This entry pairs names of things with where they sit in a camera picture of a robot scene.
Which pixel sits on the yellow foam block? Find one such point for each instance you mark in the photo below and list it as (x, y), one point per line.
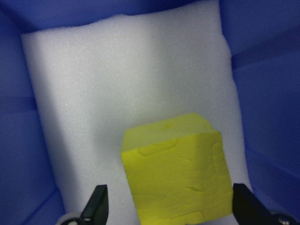
(175, 178)

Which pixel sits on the white foam pad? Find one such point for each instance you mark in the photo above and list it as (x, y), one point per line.
(117, 93)

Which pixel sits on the blue plastic storage bin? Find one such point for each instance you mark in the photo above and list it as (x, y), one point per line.
(269, 117)

